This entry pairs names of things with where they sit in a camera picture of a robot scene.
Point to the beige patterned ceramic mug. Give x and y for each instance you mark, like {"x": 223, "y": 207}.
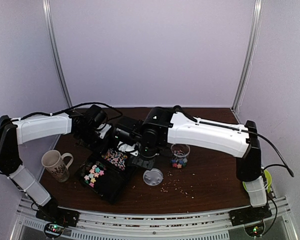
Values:
{"x": 57, "y": 164}

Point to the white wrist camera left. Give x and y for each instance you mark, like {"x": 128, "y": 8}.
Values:
{"x": 103, "y": 130}

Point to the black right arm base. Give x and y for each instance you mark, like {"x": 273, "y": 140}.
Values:
{"x": 252, "y": 219}

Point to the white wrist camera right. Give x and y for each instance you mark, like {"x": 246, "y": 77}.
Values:
{"x": 128, "y": 149}

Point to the black three-compartment candy tray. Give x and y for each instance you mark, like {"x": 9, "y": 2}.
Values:
{"x": 108, "y": 172}

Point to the aluminium corner post left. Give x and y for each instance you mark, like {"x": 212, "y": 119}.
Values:
{"x": 56, "y": 56}

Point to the green bowl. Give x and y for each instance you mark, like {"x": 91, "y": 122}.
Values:
{"x": 268, "y": 180}

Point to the clear plastic jar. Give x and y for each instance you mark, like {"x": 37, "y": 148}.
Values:
{"x": 179, "y": 155}

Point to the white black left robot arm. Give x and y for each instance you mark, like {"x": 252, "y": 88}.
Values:
{"x": 35, "y": 127}

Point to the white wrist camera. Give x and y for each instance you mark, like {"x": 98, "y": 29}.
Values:
{"x": 103, "y": 130}
{"x": 128, "y": 149}

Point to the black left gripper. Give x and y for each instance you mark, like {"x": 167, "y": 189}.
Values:
{"x": 101, "y": 148}

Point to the aluminium corner post right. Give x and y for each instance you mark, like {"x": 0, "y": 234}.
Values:
{"x": 251, "y": 47}

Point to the aluminium corner post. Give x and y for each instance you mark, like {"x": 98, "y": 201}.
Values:
{"x": 56, "y": 56}
{"x": 251, "y": 47}

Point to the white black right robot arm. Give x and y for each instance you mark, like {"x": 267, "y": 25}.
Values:
{"x": 169, "y": 126}

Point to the green saucer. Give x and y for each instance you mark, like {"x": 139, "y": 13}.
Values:
{"x": 245, "y": 186}

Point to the silver metal jar lid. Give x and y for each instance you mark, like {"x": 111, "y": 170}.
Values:
{"x": 153, "y": 177}

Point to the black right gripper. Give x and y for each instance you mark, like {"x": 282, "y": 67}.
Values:
{"x": 148, "y": 164}

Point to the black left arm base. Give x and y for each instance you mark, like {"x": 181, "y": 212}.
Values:
{"x": 57, "y": 218}

